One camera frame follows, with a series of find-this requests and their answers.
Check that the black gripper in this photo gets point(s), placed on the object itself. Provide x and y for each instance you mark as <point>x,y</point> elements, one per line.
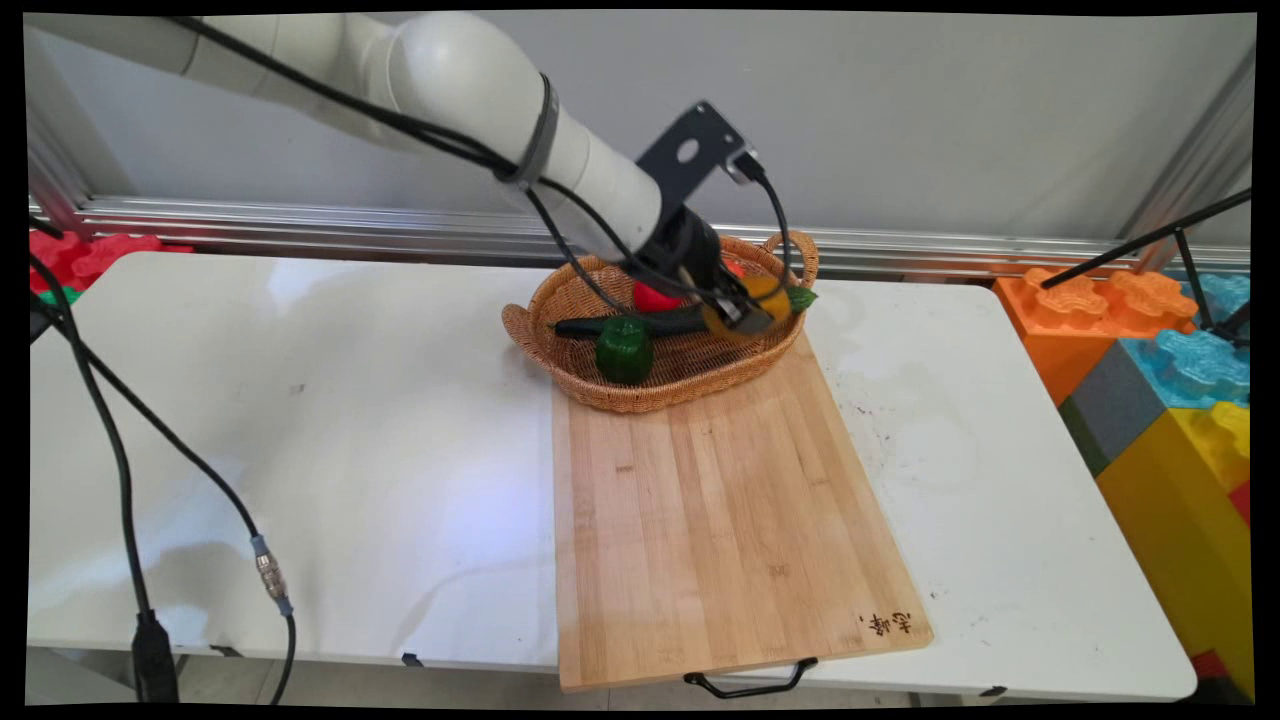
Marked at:
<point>685,250</point>

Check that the yellow-brown toy potato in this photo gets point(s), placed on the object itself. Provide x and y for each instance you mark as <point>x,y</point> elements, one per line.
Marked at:
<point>770,300</point>

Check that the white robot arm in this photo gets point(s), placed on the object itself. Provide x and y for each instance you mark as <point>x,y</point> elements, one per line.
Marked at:
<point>450,80</point>

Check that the red toy tomato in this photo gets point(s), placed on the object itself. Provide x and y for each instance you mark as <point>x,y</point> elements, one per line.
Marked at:
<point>655,297</point>

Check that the woven wicker basket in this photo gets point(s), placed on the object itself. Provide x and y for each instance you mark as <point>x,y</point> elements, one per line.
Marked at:
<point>690,375</point>

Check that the dark green toy cucumber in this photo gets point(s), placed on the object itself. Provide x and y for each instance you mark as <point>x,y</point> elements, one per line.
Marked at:
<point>620,325</point>

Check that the green toy bell pepper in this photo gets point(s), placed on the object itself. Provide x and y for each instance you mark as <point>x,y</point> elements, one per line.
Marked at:
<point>625,350</point>

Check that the wooden cutting board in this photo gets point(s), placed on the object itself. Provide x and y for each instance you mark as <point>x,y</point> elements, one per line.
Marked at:
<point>720,540</point>

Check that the orange giant building block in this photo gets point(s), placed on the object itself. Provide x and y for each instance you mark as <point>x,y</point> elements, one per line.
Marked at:
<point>1075,320</point>

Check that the grey giant building block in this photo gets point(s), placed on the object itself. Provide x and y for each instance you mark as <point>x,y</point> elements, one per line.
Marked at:
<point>1110,410</point>

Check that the black tripod rods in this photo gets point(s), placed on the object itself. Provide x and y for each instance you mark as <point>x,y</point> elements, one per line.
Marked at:
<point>1180,240</point>

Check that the blue giant building block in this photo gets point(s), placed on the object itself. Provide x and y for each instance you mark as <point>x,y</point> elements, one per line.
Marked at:
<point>1195,365</point>

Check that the yellow giant building block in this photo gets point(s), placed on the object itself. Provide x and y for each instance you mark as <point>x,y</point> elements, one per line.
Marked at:
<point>1185,530</point>

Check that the small red block piece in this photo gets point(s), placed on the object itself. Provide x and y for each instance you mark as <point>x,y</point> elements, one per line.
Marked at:
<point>1242,500</point>

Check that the red giant building block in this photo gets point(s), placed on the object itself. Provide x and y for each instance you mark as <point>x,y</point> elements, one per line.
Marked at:
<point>90,255</point>

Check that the green giant building block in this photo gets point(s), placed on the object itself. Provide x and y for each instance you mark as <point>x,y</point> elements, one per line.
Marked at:
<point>60,296</point>

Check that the horizontal aluminium rail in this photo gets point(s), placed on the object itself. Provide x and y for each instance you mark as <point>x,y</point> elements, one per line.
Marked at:
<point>300,225</point>

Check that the diagonal aluminium post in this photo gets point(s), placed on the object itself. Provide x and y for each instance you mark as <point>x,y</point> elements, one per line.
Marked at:
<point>1195,150</point>

